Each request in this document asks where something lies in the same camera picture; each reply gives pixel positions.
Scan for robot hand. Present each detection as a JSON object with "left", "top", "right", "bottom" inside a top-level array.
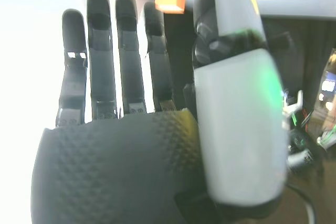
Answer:
[{"left": 30, "top": 0, "right": 289, "bottom": 224}]

